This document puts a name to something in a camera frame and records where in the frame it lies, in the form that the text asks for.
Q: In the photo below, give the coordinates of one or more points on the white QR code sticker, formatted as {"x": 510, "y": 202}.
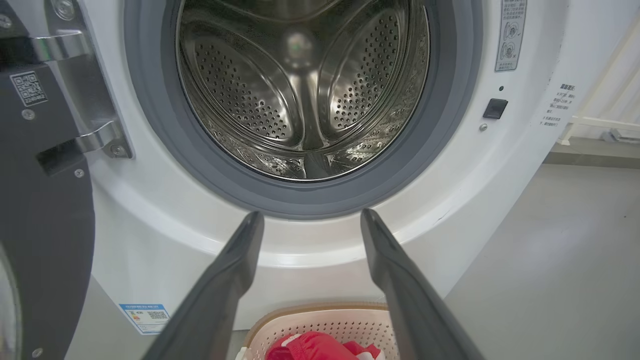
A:
{"x": 29, "y": 88}

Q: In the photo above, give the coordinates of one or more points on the grey rubber door gasket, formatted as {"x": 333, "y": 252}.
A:
{"x": 150, "y": 100}

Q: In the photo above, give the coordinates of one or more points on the steel washing machine drum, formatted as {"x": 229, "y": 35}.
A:
{"x": 300, "y": 90}

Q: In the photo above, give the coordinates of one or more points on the black door latch socket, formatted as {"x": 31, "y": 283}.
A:
{"x": 495, "y": 108}

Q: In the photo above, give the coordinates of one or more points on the red and white garment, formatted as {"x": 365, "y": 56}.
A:
{"x": 310, "y": 347}

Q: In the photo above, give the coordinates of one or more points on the grey warning sticker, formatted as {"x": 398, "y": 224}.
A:
{"x": 510, "y": 35}

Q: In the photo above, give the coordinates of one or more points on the black washing machine door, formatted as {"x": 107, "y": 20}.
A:
{"x": 45, "y": 225}

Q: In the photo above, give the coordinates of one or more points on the silver metal door hinge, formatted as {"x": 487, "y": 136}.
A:
{"x": 85, "y": 90}

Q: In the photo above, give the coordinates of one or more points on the blue energy label sticker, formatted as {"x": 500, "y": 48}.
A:
{"x": 145, "y": 317}

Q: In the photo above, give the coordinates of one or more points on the cream perforated laundry basket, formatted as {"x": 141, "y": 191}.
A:
{"x": 325, "y": 320}

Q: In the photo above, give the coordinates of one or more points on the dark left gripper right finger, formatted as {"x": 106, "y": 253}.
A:
{"x": 405, "y": 300}

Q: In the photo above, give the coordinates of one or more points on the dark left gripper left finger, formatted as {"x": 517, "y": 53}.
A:
{"x": 215, "y": 300}

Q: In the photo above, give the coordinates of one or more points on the white front-load washing machine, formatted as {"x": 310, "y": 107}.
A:
{"x": 150, "y": 250}

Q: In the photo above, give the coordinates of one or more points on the white frame rack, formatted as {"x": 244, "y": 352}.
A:
{"x": 600, "y": 123}

